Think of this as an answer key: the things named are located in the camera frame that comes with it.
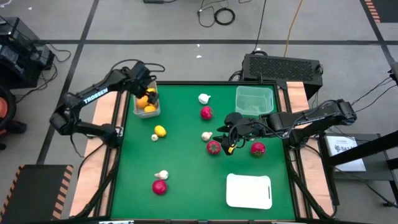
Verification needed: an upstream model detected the thin black floor cable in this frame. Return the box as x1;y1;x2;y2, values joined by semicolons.
334;167;398;208
351;77;398;108
354;83;398;114

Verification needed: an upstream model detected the black and orange machine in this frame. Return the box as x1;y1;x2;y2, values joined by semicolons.
0;83;28;151

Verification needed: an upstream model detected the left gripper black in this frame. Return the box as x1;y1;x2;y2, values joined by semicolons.
130;61;160;105

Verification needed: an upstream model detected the white cutting board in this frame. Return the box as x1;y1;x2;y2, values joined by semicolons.
226;172;273;210

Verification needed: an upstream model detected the thin black cable with plug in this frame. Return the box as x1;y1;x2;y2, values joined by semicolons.
197;0;231;28

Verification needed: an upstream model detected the crimson round fruit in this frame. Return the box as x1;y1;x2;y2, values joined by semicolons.
152;179;168;196
200;106;214;121

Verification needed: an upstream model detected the red tomato green stem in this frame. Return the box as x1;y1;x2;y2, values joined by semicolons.
206;140;222;156
250;141;267;157

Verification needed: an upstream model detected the black side table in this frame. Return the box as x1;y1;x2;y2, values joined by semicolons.
318;133;398;183

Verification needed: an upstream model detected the clear plastic basket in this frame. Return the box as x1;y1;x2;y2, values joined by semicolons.
235;85;275;116

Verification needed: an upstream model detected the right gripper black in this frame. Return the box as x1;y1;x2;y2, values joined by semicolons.
216;112;269;156

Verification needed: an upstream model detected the long yellow cable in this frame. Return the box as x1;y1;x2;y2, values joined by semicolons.
283;0;304;58

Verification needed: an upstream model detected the white printed paper sheet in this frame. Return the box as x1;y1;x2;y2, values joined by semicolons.
325;135;367;172

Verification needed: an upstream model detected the black equipment stack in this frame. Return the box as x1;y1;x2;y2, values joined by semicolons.
0;16;56;90

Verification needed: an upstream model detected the long black cable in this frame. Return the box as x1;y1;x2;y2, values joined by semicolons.
252;0;268;53

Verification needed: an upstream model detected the black perforated computer case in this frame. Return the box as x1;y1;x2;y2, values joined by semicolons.
241;53;323;100

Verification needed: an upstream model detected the green table mat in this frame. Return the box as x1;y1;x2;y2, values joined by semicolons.
109;83;296;220

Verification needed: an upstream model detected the black mat orange striped edge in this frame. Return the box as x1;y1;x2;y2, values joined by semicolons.
363;0;398;24
0;164;75;224

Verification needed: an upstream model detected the black metal beam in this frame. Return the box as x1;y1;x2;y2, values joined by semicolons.
328;129;398;167

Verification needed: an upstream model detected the coiled black cable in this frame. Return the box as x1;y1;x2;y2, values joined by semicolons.
213;7;236;26

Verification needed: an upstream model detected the grey plastic basket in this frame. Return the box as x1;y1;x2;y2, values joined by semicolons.
133;81;162;119

